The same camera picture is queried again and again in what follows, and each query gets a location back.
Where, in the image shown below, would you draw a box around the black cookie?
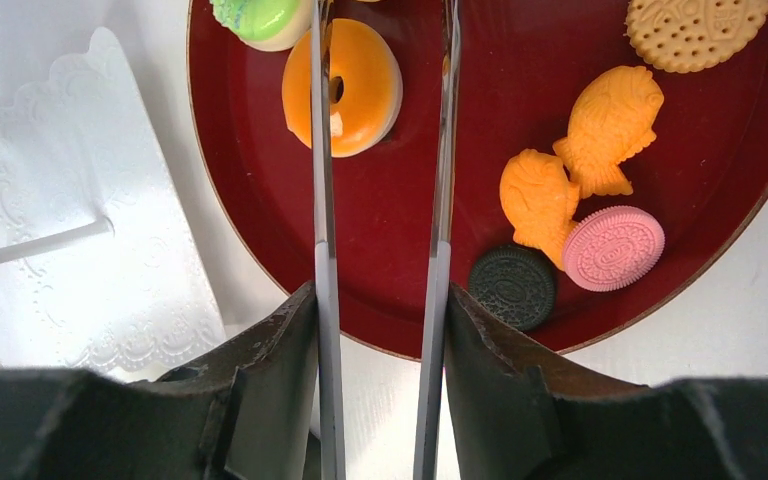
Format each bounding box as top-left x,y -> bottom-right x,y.
468,244 -> 557,332

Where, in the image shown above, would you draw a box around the orange cream cupcake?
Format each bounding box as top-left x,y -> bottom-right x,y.
281,18 -> 403,158

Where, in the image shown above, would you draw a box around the metal tongs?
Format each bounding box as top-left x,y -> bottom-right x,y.
310,1 -> 462,479

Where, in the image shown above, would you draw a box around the orange macaron pair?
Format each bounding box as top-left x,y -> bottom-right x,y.
499,66 -> 664,268

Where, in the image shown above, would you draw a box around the green donut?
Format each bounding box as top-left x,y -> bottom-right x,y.
210,0 -> 313,52

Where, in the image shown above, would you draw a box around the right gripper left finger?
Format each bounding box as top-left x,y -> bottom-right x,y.
0,283 -> 318,479

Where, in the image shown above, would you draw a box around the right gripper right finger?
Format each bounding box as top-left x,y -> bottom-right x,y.
444,286 -> 768,479

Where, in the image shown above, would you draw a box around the white tiered dessert stand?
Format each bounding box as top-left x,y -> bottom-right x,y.
0,27 -> 226,372

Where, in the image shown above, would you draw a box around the pink macaron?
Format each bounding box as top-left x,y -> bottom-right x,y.
562,205 -> 666,292

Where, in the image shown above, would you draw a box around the tan macaron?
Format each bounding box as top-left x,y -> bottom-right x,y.
625,0 -> 768,73

